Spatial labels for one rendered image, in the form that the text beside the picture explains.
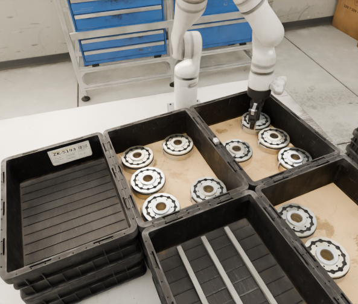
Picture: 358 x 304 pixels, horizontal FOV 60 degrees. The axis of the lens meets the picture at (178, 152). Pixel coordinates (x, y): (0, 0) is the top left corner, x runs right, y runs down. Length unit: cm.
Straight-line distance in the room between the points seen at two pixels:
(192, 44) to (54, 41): 272
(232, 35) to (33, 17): 197
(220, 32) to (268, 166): 205
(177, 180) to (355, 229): 50
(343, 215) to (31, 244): 83
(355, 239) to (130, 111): 103
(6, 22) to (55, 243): 303
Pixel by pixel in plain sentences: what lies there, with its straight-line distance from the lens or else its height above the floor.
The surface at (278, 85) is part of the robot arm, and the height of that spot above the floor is 104.
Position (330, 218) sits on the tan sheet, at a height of 83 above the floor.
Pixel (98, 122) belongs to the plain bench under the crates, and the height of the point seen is 70.
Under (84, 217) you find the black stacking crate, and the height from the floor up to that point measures 83.
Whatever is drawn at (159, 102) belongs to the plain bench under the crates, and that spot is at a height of 70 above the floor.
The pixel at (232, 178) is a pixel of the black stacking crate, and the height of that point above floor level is 90.
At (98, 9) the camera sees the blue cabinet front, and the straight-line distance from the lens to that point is 267.
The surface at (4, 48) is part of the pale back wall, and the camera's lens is 381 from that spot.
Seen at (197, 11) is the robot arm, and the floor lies 123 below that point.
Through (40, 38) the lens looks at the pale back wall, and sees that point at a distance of 370.
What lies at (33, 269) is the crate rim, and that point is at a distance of 75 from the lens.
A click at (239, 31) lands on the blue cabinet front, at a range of 299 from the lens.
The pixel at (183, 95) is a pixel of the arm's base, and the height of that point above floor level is 89.
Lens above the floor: 154
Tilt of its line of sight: 43 degrees down
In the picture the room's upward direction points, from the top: 3 degrees counter-clockwise
